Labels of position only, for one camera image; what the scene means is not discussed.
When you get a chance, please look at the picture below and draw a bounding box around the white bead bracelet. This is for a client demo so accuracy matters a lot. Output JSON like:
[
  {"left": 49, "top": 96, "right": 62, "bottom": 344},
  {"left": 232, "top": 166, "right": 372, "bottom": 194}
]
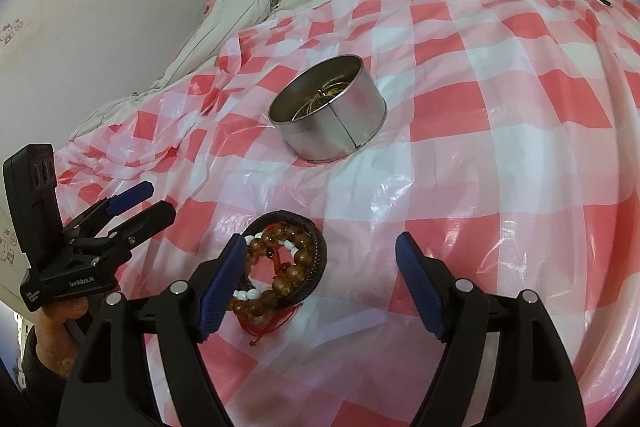
[{"left": 232, "top": 231, "right": 302, "bottom": 303}]

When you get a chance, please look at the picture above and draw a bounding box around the brown wooden bead bracelet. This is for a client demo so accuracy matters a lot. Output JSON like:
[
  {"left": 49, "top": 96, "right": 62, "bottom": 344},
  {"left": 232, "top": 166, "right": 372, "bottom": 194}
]
[{"left": 226, "top": 221, "right": 319, "bottom": 325}]

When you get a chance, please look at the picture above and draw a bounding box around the red woven cord bracelet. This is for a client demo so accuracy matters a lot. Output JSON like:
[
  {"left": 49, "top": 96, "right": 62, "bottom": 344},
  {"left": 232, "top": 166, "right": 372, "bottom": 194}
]
[{"left": 240, "top": 225, "right": 306, "bottom": 348}]

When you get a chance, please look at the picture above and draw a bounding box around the black braided leather bracelet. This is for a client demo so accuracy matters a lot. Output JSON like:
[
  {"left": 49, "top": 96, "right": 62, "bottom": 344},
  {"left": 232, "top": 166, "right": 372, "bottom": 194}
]
[{"left": 242, "top": 209, "right": 329, "bottom": 310}]

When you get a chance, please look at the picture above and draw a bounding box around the left hand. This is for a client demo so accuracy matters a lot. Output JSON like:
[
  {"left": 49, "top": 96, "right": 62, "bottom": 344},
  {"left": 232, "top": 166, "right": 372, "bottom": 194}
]
[{"left": 35, "top": 297, "right": 89, "bottom": 378}]

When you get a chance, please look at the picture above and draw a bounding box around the red white checkered plastic cloth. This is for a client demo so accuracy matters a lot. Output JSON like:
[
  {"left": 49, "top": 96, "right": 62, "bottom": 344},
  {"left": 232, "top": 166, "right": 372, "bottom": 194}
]
[{"left": 55, "top": 0, "right": 639, "bottom": 426}]

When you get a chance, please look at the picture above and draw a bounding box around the round silver metal tin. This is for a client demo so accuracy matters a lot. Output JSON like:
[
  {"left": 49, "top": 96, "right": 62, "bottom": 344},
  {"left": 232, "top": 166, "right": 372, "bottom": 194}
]
[{"left": 268, "top": 54, "right": 387, "bottom": 164}]

